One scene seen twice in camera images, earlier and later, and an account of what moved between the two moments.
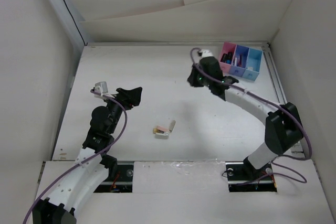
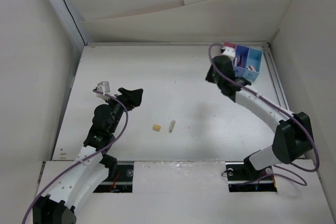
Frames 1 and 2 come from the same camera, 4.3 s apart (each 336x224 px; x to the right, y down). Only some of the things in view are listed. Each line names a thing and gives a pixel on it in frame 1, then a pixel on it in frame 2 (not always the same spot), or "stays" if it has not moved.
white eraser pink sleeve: (163, 132) -> (252, 67)
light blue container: (253, 64) stays
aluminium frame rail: (277, 84) stays
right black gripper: (193, 80) -> (209, 77)
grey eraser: (172, 124) stays
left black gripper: (128, 98) stays
